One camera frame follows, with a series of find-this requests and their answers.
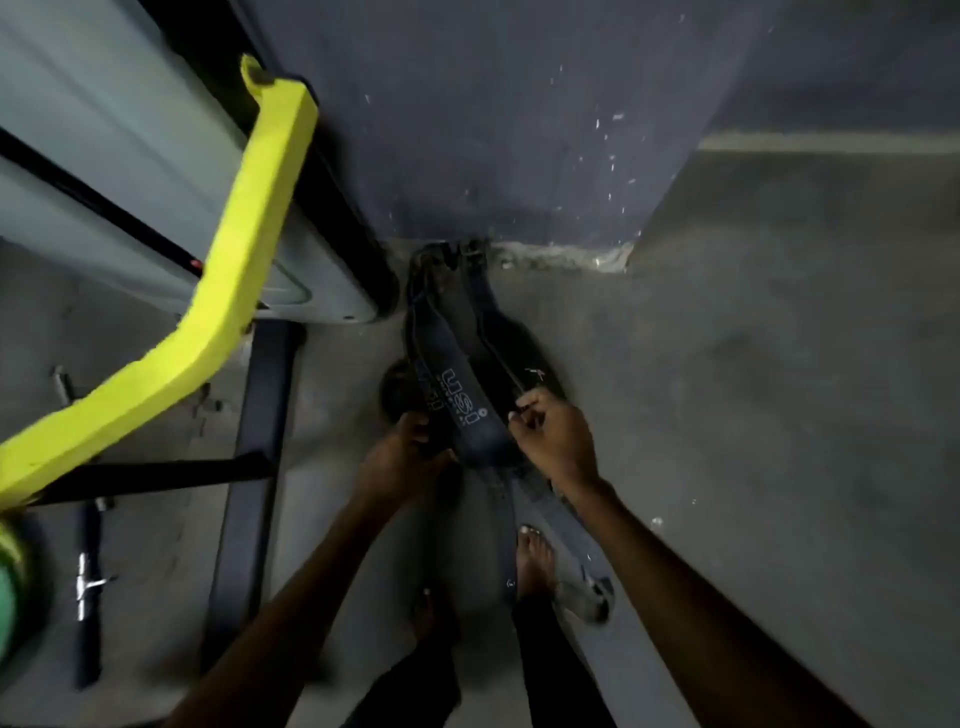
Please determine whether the person's left hand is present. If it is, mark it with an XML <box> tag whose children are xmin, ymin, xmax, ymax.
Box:
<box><xmin>352</xmin><ymin>410</ymin><xmax>456</xmax><ymax>512</ymax></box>

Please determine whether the person's right hand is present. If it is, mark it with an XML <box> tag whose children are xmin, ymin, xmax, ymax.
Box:
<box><xmin>507</xmin><ymin>386</ymin><xmax>602</xmax><ymax>500</ymax></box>

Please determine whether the black USI belt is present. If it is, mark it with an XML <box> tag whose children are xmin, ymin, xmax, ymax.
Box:
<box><xmin>461</xmin><ymin>238</ymin><xmax>569</xmax><ymax>406</ymax></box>
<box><xmin>403</xmin><ymin>241</ymin><xmax>618</xmax><ymax>625</ymax></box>

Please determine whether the person's left forearm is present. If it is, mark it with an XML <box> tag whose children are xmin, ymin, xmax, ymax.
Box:
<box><xmin>163</xmin><ymin>479</ymin><xmax>421</xmax><ymax>728</ymax></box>

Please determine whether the person's right forearm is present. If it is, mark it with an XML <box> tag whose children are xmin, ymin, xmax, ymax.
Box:
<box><xmin>558</xmin><ymin>479</ymin><xmax>875</xmax><ymax>728</ymax></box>

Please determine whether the person's right foot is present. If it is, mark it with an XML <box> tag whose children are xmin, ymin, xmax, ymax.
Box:
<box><xmin>514</xmin><ymin>524</ymin><xmax>560</xmax><ymax>601</ymax></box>

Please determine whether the person's foot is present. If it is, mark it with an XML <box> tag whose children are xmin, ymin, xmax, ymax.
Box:
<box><xmin>514</xmin><ymin>524</ymin><xmax>560</xmax><ymax>601</ymax></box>
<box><xmin>410</xmin><ymin>584</ymin><xmax>460</xmax><ymax>646</ymax></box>

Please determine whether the person's left foot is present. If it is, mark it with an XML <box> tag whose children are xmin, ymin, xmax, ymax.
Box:
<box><xmin>410</xmin><ymin>584</ymin><xmax>460</xmax><ymax>646</ymax></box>

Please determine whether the person's right leg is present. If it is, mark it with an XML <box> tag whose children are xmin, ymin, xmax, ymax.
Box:
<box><xmin>511</xmin><ymin>592</ymin><xmax>618</xmax><ymax>728</ymax></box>

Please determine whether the person's leg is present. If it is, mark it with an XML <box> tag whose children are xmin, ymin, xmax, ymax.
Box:
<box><xmin>511</xmin><ymin>592</ymin><xmax>618</xmax><ymax>728</ymax></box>
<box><xmin>341</xmin><ymin>637</ymin><xmax>463</xmax><ymax>728</ymax></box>

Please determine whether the person's left leg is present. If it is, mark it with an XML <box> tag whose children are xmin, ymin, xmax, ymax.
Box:
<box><xmin>341</xmin><ymin>637</ymin><xmax>463</xmax><ymax>728</ymax></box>

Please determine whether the black bar with chrome collar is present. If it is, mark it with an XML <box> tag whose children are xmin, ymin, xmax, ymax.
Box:
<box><xmin>48</xmin><ymin>365</ymin><xmax>118</xmax><ymax>691</ymax></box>

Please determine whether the green round plate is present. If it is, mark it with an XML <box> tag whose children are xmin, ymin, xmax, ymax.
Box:
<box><xmin>0</xmin><ymin>517</ymin><xmax>35</xmax><ymax>669</ymax></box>

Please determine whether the grey weight stack cover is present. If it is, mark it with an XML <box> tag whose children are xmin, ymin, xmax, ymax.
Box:
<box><xmin>0</xmin><ymin>0</ymin><xmax>380</xmax><ymax>325</ymax></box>

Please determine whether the black machine base frame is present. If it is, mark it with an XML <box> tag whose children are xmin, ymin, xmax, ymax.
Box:
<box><xmin>29</xmin><ymin>320</ymin><xmax>307</xmax><ymax>673</ymax></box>

